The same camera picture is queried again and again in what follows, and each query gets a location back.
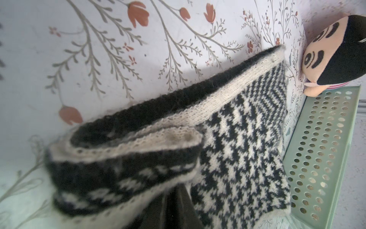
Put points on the black white knitted scarf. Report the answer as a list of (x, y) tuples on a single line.
[(222, 138)]

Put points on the mint green plastic basket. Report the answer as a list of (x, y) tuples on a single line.
[(317, 154)]

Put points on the doll with black hair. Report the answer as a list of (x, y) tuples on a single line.
[(336, 56)]

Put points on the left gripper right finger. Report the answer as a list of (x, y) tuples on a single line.
[(181, 213)]

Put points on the floral table mat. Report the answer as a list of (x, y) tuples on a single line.
[(65, 62)]

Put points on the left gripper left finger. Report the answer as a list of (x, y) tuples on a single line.
[(155, 215)]

